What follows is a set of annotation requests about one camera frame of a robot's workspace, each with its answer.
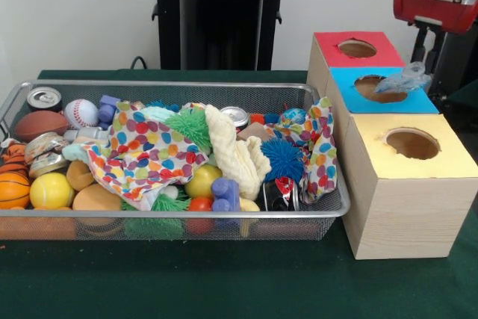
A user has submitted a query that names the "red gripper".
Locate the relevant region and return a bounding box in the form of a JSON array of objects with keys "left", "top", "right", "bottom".
[{"left": 392, "top": 0, "right": 478, "bottom": 75}]

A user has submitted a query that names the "crushed clear plastic bottle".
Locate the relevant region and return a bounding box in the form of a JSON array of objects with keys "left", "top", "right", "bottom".
[{"left": 374, "top": 61, "right": 432, "bottom": 95}]

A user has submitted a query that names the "wooden box with three holes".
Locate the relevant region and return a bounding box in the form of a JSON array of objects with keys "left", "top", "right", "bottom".
[{"left": 305, "top": 30, "right": 478, "bottom": 261}]

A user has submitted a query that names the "shallow clear mesh bin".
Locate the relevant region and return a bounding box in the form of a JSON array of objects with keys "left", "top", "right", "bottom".
[{"left": 0, "top": 78, "right": 351, "bottom": 242}]

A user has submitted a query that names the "black chair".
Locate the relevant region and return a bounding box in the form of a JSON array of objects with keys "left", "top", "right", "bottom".
[{"left": 427, "top": 16, "right": 478, "bottom": 98}]

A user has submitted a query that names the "dark green side table cloth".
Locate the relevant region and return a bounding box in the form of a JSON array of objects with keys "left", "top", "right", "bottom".
[{"left": 446, "top": 79, "right": 478, "bottom": 109}]

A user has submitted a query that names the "blue spiky ball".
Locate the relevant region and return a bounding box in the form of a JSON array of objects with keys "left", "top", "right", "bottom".
[{"left": 260, "top": 136, "right": 305, "bottom": 185}]

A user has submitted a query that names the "cream yellow cloth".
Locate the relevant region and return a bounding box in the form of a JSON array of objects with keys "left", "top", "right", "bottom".
[{"left": 204, "top": 104, "right": 273, "bottom": 201}]

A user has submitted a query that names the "purple toy block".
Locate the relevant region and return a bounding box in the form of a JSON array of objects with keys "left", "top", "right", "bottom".
[{"left": 211, "top": 177, "right": 242, "bottom": 223}]

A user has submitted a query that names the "green spiky ball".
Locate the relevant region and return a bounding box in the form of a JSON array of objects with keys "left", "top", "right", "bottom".
[{"left": 164, "top": 106, "right": 213, "bottom": 155}]

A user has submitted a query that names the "large polka dot cloth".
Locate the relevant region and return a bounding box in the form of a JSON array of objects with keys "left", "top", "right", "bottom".
[{"left": 84, "top": 100, "right": 212, "bottom": 212}]

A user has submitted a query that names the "white baseball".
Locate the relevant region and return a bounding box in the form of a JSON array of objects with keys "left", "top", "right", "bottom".
[{"left": 63, "top": 99, "right": 100, "bottom": 129}]

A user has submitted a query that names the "silver drink can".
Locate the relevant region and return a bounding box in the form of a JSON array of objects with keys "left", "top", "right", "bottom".
[{"left": 26, "top": 86, "right": 63, "bottom": 113}]

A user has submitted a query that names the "brown toy football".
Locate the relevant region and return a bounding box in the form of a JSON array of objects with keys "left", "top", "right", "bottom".
[{"left": 14, "top": 110, "right": 70, "bottom": 143}]

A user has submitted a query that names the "yellow ball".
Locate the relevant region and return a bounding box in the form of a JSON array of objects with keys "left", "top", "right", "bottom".
[{"left": 29, "top": 172, "right": 75, "bottom": 209}]

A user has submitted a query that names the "orange toy basketball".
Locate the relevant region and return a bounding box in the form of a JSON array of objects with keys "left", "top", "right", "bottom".
[{"left": 0, "top": 172, "right": 31, "bottom": 211}]

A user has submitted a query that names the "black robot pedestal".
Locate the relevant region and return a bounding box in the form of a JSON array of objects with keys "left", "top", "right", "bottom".
[{"left": 143, "top": 0, "right": 302, "bottom": 71}]

